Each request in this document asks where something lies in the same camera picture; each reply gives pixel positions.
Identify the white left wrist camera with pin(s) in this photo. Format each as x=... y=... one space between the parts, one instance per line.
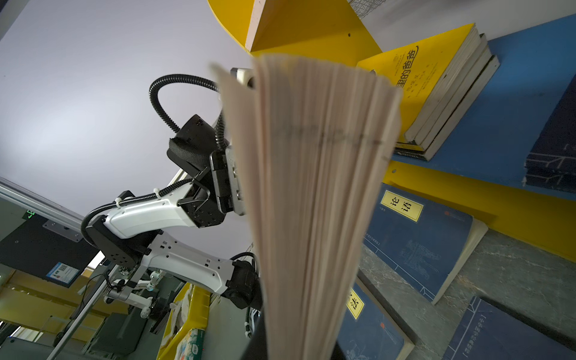
x=244 y=75

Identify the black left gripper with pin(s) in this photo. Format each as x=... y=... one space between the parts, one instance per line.
x=200 y=151

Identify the yellow cartoon book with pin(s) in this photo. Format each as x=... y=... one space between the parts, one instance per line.
x=428 y=72
x=461 y=109

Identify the blue book bottom stack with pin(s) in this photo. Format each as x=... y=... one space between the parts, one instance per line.
x=368 y=331

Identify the yellow bookshelf with coloured shelves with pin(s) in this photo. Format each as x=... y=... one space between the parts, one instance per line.
x=480 y=167

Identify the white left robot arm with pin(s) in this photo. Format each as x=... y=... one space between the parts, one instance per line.
x=133 y=231

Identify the blue book lowest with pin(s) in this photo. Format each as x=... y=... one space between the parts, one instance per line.
x=486 y=332

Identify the aluminium frame rail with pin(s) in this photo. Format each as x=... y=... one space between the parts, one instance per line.
x=29 y=200

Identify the blue book stack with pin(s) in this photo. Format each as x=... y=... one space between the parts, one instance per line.
x=551 y=162
x=368 y=331

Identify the blue book yellow label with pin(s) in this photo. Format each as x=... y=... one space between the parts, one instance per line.
x=425 y=242

